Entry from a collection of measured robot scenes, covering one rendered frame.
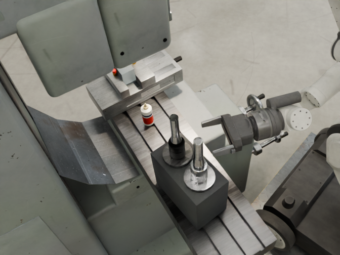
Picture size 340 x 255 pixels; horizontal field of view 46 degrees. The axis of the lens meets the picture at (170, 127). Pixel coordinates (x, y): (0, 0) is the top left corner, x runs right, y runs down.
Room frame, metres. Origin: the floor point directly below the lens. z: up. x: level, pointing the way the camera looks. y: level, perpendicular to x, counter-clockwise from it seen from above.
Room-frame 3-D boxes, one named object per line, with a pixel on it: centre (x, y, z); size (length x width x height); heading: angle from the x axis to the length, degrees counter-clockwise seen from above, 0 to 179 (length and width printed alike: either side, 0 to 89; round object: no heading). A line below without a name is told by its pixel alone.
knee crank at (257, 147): (1.00, -0.46, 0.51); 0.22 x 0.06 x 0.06; 114
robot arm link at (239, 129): (0.65, -0.22, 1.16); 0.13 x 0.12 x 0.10; 9
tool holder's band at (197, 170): (0.53, -0.06, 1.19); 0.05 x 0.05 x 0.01
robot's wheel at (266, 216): (0.58, -0.36, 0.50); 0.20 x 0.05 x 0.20; 42
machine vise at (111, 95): (1.06, 0.11, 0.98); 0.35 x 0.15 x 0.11; 116
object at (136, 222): (0.92, 0.06, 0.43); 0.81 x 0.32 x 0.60; 114
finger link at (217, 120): (0.69, -0.12, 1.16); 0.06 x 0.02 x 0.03; 99
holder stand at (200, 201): (0.58, -0.04, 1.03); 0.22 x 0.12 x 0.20; 31
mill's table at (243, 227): (0.91, 0.08, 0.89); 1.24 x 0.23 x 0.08; 24
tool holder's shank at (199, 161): (0.53, -0.06, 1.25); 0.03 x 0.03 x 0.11
